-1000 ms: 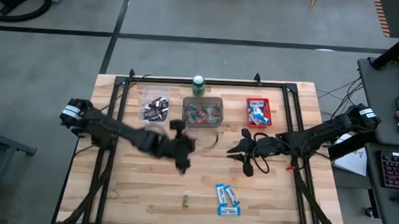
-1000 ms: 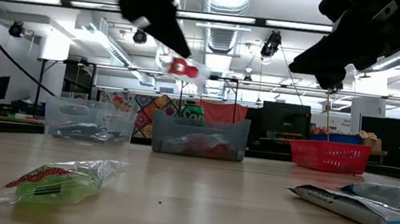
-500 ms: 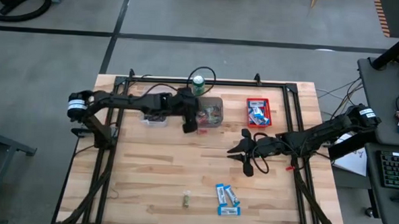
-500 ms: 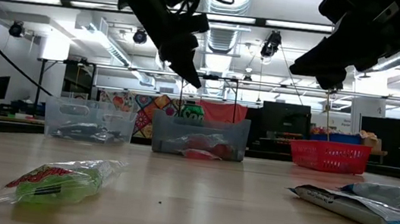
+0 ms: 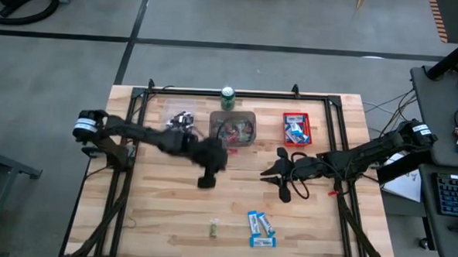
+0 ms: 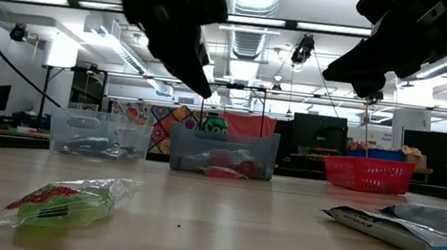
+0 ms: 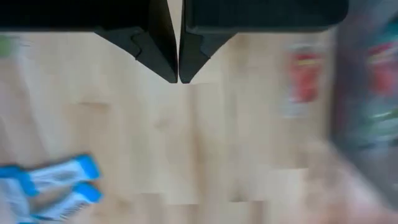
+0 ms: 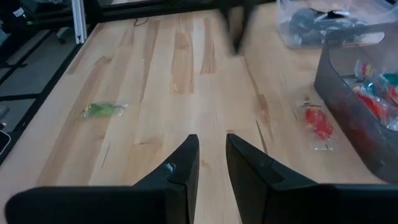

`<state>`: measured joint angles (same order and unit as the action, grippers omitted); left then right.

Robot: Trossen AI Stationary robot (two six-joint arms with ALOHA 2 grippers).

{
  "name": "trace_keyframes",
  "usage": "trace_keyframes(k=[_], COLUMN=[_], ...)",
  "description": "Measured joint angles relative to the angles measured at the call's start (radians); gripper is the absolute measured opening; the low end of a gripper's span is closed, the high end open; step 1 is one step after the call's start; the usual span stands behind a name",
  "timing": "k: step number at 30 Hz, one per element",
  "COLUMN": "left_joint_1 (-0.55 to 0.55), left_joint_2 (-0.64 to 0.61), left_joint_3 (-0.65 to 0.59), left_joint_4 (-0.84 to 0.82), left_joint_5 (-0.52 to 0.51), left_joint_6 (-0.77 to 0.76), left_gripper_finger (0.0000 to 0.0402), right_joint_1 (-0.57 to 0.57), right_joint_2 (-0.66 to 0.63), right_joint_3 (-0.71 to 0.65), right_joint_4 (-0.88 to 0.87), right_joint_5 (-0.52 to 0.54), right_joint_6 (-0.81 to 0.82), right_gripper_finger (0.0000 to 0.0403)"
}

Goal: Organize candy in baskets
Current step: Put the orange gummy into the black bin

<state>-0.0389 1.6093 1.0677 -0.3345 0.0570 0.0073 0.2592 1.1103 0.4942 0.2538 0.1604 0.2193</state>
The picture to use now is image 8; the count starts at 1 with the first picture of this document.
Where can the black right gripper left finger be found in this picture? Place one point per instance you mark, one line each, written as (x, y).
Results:
(182, 180)

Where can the grey translucent plastic bin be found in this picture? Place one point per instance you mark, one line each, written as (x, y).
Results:
(342, 102)

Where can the silver aluminium bar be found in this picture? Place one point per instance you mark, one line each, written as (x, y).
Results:
(79, 20)

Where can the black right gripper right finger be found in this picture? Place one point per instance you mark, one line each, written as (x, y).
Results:
(255, 186)

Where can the clear plastic bin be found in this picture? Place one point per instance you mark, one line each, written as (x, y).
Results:
(286, 25)

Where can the dark Hershey's chocolate bar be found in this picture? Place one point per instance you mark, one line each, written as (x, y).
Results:
(304, 20)
(345, 25)

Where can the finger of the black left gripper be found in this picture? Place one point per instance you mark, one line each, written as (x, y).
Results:
(227, 18)
(247, 15)

